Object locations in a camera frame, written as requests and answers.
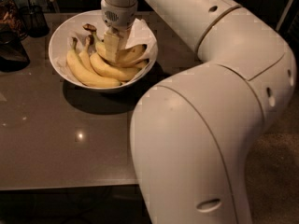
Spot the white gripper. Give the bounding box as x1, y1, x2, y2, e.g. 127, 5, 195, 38
101, 0, 137, 63

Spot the yellow banana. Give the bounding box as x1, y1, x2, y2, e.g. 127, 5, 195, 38
90, 53, 139, 81
66, 37, 121, 88
83, 23, 147, 67

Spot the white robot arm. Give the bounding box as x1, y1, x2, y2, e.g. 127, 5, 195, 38
102, 0, 296, 224

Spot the white bowl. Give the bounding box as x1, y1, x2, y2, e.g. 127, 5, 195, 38
48, 9, 159, 93

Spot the black mesh pen cup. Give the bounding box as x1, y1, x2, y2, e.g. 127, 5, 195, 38
20, 0, 50, 37

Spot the black dome object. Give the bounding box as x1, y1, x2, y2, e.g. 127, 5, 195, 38
0, 31, 30, 72

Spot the dark glass container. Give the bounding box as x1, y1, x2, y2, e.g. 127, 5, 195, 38
0, 0, 27, 40

